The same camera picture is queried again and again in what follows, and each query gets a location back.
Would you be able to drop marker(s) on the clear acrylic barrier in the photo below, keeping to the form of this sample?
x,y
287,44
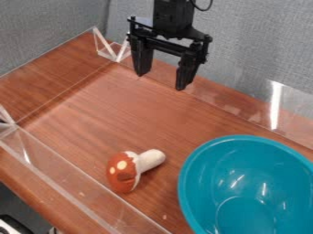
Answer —
x,y
68,197
264,102
36,82

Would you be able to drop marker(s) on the clear acrylic front barrier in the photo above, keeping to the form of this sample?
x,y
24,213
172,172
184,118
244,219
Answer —
x,y
68,197

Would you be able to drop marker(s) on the clear acrylic left barrier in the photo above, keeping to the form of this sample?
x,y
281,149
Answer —
x,y
36,82

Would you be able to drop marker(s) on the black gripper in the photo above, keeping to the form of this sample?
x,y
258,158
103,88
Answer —
x,y
167,31

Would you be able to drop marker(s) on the blue plastic bowl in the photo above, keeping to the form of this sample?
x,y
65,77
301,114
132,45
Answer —
x,y
246,185

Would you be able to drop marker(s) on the clear acrylic back barrier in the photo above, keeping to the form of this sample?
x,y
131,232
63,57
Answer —
x,y
264,102

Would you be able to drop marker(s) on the brown white toy mushroom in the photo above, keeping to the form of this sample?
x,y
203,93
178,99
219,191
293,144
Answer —
x,y
125,166

